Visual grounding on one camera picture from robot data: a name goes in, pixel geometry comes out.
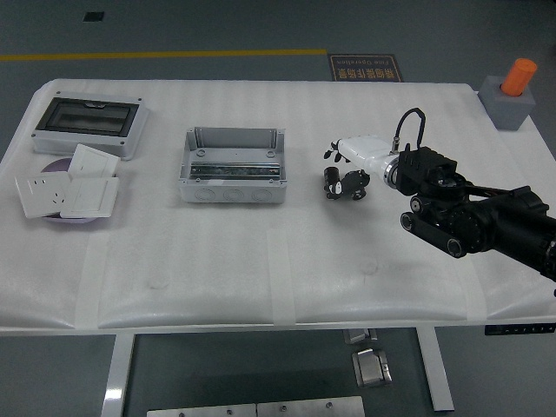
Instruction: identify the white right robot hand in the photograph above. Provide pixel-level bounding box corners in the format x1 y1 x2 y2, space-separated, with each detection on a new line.
322 135 394 202

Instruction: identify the grey open junction box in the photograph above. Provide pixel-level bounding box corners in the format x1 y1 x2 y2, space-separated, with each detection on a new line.
176 126 288 205

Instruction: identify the grey distribution box, dark window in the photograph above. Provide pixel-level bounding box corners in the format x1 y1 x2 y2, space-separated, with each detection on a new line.
30 89 151 162

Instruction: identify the brown floor sign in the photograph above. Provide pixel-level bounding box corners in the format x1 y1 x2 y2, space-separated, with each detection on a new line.
328 54 405 83

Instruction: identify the grey block holder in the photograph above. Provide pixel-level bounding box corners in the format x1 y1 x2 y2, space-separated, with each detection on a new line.
479 75 536 131

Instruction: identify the white foam mat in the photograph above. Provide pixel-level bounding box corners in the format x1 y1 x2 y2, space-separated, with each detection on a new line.
0 77 556 331

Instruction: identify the orange cylinder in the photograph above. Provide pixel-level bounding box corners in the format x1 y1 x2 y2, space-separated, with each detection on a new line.
500 57 539 97

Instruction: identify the small metal foot block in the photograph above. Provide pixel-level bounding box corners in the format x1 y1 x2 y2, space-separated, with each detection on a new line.
342 328 379 347

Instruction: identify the large metal foot block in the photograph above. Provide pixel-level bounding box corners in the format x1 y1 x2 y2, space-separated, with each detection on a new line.
350 347 394 389

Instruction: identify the white table leg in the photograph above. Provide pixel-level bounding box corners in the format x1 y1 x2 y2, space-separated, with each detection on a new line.
414 328 456 413
101 334 136 417

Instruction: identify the black table control panel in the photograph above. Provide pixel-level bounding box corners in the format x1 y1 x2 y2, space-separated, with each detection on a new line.
485 323 556 336

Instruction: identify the grey metal plate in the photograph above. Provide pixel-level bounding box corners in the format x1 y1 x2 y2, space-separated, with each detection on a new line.
146 403 257 417
255 395 366 417

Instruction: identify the purple plate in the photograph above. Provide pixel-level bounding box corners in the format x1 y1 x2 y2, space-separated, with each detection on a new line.
37 158 118 225

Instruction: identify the metal mounting rail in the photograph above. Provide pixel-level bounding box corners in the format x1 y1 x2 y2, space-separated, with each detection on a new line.
189 162 282 180

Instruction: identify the white wall switch panel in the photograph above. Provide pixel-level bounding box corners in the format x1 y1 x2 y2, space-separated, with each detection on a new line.
68 142 121 178
59 176 120 219

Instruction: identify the white wall socket panel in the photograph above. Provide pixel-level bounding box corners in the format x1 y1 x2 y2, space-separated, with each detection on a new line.
14 172 73 220

